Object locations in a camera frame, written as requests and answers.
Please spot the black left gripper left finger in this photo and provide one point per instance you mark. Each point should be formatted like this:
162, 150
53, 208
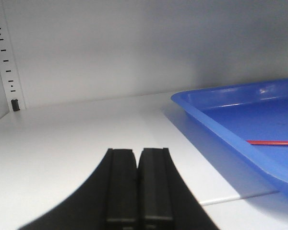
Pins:
107, 200

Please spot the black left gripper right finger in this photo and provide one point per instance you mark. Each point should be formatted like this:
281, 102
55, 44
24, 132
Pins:
165, 201

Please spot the red plastic spoon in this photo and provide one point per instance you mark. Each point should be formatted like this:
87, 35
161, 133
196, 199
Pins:
269, 142

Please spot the black shelf support clip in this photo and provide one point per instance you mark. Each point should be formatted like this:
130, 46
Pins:
15, 105

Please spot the blue plastic tray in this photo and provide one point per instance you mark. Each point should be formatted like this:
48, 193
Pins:
231, 115

